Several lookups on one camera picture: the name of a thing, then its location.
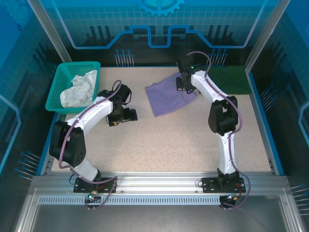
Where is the folded dark green t-shirt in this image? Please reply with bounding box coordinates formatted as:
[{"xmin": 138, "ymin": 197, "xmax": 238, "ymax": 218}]
[{"xmin": 205, "ymin": 65, "xmax": 252, "ymax": 95}]

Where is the purple t-shirt with white print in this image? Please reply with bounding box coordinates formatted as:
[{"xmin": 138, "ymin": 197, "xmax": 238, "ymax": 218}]
[{"xmin": 145, "ymin": 72, "xmax": 199, "ymax": 118}]

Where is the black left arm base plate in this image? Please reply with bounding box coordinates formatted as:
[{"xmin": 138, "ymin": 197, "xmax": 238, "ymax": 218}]
[{"xmin": 73, "ymin": 177, "xmax": 118, "ymax": 194}]

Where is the blue table edge strip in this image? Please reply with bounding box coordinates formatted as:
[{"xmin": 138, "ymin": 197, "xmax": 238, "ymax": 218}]
[
  {"xmin": 35, "ymin": 112, "xmax": 61, "ymax": 176},
  {"xmin": 246, "ymin": 71, "xmax": 285, "ymax": 176}
]

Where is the aluminium frame post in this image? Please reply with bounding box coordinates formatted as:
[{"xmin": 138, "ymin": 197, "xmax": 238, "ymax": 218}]
[
  {"xmin": 27, "ymin": 0, "xmax": 72, "ymax": 63},
  {"xmin": 244, "ymin": 0, "xmax": 292, "ymax": 73}
]

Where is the crumpled white t-shirt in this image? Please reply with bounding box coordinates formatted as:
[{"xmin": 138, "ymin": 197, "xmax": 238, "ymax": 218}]
[{"xmin": 59, "ymin": 69, "xmax": 98, "ymax": 108}]

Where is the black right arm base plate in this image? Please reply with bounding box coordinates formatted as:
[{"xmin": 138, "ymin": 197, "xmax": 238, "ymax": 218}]
[{"xmin": 201, "ymin": 177, "xmax": 247, "ymax": 193}]

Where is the slotted grey cable duct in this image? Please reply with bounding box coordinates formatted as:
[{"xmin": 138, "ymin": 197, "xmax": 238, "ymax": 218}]
[{"xmin": 38, "ymin": 195, "xmax": 243, "ymax": 206}]

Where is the teal plastic mesh basket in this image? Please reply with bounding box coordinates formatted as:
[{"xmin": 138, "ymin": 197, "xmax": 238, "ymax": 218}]
[{"xmin": 45, "ymin": 60, "xmax": 101, "ymax": 114}]

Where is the small circuit board with LED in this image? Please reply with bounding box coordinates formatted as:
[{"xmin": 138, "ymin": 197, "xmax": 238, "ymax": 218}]
[
  {"xmin": 224, "ymin": 193, "xmax": 242, "ymax": 203},
  {"xmin": 87, "ymin": 192, "xmax": 101, "ymax": 203}
]

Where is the aluminium mounting rail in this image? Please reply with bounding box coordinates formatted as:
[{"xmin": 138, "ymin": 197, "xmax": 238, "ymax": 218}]
[{"xmin": 31, "ymin": 171, "xmax": 289, "ymax": 195}]

